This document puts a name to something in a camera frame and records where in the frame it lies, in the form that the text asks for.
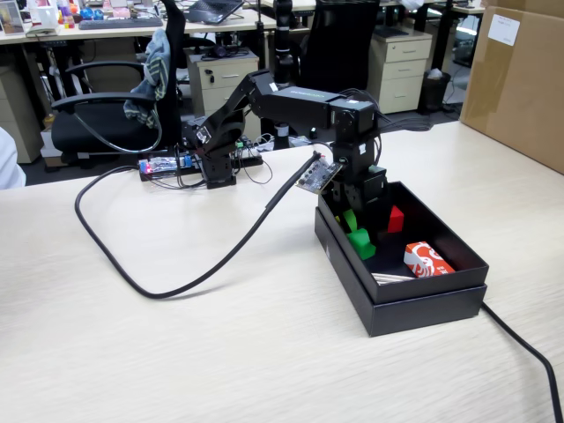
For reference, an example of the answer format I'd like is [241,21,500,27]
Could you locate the beige three-drawer cabinet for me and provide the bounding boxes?
[354,30,434,116]

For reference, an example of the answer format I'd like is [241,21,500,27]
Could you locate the green wooden cube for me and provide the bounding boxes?
[346,227,377,261]

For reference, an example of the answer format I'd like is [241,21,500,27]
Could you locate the person in white shirt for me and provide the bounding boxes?
[0,126,27,191]

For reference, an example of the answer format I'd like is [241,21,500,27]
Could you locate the black mesh office chair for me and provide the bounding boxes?
[292,0,381,93]

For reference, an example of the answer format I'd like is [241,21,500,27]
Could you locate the black office chair with armrests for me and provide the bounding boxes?
[50,0,189,156]

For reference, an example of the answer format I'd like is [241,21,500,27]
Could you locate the black trash bin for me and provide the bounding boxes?
[418,68,453,114]

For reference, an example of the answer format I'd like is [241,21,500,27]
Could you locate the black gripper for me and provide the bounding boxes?
[329,163,390,234]

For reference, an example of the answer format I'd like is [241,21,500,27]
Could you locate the black vertical pole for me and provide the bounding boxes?
[271,0,295,138]

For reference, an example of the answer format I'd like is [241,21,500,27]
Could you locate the black keyboard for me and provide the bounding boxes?
[78,16,165,32]

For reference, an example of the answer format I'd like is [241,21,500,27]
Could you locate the silver metal strip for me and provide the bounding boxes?
[371,271,416,284]

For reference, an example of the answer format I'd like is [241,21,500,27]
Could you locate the thick black sleeved cable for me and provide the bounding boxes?
[73,150,323,301]

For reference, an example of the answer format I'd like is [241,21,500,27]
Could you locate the white paper label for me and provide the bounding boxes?
[487,13,522,48]

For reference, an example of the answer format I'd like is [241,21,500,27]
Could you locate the red wooden cube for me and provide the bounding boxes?
[387,204,405,234]

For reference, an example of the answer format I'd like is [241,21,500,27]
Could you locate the beige drawer cabinet with lock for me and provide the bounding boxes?
[186,48,262,142]

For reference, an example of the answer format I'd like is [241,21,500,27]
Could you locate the black laptop on stand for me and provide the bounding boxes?
[183,0,246,26]

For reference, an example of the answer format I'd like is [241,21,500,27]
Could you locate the blue striped cloth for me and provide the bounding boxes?
[122,28,172,130]

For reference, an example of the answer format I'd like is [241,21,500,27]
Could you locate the large brown cardboard box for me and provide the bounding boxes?
[458,0,564,175]

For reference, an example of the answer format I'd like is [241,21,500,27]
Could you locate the controller board with red LED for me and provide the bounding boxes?
[137,153,195,182]

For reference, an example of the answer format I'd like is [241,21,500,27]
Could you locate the beige side cabinet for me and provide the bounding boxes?
[0,65,44,165]

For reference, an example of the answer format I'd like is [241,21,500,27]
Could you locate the beige office desk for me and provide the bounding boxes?
[0,7,279,46]

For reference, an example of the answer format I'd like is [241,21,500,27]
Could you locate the black open box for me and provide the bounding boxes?
[313,206,488,338]

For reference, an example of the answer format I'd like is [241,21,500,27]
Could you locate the black cardboard box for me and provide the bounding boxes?
[317,180,491,305]

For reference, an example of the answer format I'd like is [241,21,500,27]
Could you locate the picture frame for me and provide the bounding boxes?
[0,0,26,36]

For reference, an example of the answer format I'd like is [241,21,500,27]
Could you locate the colourful bottles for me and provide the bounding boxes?
[56,0,79,29]

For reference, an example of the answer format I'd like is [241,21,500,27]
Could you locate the thin black power cable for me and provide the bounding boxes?
[480,301,564,423]

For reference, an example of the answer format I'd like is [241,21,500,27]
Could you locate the bare camera circuit board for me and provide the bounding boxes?
[294,158,345,196]

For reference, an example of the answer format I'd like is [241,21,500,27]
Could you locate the orange and white carton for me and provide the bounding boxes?
[404,241,456,279]

